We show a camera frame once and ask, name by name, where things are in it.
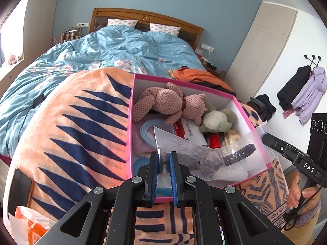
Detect pink knitted teddy bear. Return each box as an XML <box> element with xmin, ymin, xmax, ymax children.
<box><xmin>131</xmin><ymin>82</ymin><xmax>207</xmax><ymax>125</ymax></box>

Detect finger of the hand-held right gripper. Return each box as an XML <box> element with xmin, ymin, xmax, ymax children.
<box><xmin>262</xmin><ymin>132</ymin><xmax>306</xmax><ymax>164</ymax></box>

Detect cluttered wooden nightstand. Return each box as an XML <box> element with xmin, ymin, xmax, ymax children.
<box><xmin>195</xmin><ymin>52</ymin><xmax>228</xmax><ymax>78</ymax></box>

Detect pink cardboard box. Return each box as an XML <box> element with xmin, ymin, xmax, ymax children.
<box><xmin>126</xmin><ymin>73</ymin><xmax>272</xmax><ymax>203</ymax></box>

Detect smartphone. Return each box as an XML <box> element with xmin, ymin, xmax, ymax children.
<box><xmin>8</xmin><ymin>168</ymin><xmax>32</xmax><ymax>216</ymax></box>

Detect white patterned pillow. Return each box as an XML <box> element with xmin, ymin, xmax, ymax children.
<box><xmin>107</xmin><ymin>18</ymin><xmax>138</xmax><ymax>28</ymax></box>
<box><xmin>149</xmin><ymin>22</ymin><xmax>180</xmax><ymax>35</ymax></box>

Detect purple hoodie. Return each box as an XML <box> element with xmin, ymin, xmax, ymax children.
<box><xmin>291</xmin><ymin>67</ymin><xmax>327</xmax><ymax>124</ymax></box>

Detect black cable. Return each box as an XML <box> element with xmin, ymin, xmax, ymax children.
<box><xmin>5</xmin><ymin>94</ymin><xmax>45</xmax><ymax>148</ymax></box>

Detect yellow wipes pack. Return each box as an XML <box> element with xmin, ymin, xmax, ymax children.
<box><xmin>225</xmin><ymin>130</ymin><xmax>242</xmax><ymax>146</ymax></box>

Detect red cloth item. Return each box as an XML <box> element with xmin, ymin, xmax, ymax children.
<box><xmin>207</xmin><ymin>132</ymin><xmax>223</xmax><ymax>148</ymax></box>

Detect person's right hand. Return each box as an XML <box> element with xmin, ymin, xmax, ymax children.
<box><xmin>286</xmin><ymin>170</ymin><xmax>321</xmax><ymax>210</ymax></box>

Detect light blue round lid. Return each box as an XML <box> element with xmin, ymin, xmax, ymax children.
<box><xmin>133</xmin><ymin>157</ymin><xmax>174</xmax><ymax>197</ymax></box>

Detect light blue ring cable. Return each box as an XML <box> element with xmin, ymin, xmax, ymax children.
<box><xmin>134</xmin><ymin>119</ymin><xmax>177</xmax><ymax>154</ymax></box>

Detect person's right forearm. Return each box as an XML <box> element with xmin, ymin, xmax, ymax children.
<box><xmin>281</xmin><ymin>199</ymin><xmax>321</xmax><ymax>245</ymax></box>

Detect pink windowsill ornament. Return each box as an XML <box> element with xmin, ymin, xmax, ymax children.
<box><xmin>8</xmin><ymin>52</ymin><xmax>23</xmax><ymax>65</ymax></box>

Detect bedside clutter of bottles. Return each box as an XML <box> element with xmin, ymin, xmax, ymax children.
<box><xmin>60</xmin><ymin>26</ymin><xmax>83</xmax><ymax>42</ymax></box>

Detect white packet with red label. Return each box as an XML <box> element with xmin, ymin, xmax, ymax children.
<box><xmin>174</xmin><ymin>117</ymin><xmax>207</xmax><ymax>146</ymax></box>

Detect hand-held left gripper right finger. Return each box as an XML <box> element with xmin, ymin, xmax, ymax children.
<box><xmin>170</xmin><ymin>151</ymin><xmax>292</xmax><ymax>245</ymax></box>

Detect black wall coat hook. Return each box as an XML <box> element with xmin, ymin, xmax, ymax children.
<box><xmin>304</xmin><ymin>54</ymin><xmax>324</xmax><ymax>68</ymax></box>

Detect blue floral duvet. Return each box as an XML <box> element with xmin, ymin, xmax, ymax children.
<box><xmin>0</xmin><ymin>26</ymin><xmax>207</xmax><ymax>159</ymax></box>

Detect black coat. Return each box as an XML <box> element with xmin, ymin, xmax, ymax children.
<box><xmin>277</xmin><ymin>66</ymin><xmax>312</xmax><ymax>110</ymax></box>

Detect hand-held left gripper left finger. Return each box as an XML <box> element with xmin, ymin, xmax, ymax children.
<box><xmin>33</xmin><ymin>152</ymin><xmax>157</xmax><ymax>245</ymax></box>

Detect orange patterned blanket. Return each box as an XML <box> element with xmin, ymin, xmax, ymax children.
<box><xmin>6</xmin><ymin>68</ymin><xmax>292</xmax><ymax>245</ymax></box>

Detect orange cloth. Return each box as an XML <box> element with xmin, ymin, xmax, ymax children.
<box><xmin>170</xmin><ymin>67</ymin><xmax>233</xmax><ymax>91</ymax></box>

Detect wooden headboard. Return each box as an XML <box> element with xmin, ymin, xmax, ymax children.
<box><xmin>89</xmin><ymin>8</ymin><xmax>204</xmax><ymax>53</ymax></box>

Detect green plush toy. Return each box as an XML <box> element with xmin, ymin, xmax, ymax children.
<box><xmin>199</xmin><ymin>101</ymin><xmax>237</xmax><ymax>133</ymax></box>

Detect dark clothes pile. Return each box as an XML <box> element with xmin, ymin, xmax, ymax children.
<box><xmin>246</xmin><ymin>94</ymin><xmax>277</xmax><ymax>120</ymax></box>

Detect clear zip bag with belt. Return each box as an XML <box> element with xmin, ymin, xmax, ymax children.
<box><xmin>153</xmin><ymin>121</ymin><xmax>278</xmax><ymax>182</ymax></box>

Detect orange and white packet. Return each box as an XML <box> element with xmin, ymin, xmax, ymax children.
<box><xmin>14</xmin><ymin>206</ymin><xmax>57</xmax><ymax>245</ymax></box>

